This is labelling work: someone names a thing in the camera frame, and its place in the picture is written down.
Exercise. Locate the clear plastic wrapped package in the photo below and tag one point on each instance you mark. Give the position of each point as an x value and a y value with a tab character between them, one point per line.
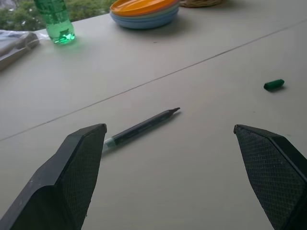
14	46

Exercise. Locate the woven wicker basket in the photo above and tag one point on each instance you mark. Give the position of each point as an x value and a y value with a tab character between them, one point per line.
204	2

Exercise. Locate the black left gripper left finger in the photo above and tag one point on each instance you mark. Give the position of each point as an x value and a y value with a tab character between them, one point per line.
60	177

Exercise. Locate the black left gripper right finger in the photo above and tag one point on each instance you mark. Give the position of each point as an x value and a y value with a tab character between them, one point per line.
271	172

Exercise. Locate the green pen cap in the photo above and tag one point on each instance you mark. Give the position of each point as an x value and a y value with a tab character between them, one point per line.
274	85

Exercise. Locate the orange plastic plate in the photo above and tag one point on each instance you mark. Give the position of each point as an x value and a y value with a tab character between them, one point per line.
144	6

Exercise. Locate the black marker pen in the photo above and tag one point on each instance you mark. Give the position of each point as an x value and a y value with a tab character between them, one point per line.
141	127

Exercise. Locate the green plastic bottle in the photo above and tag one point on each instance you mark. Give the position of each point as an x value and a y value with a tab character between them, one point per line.
57	21

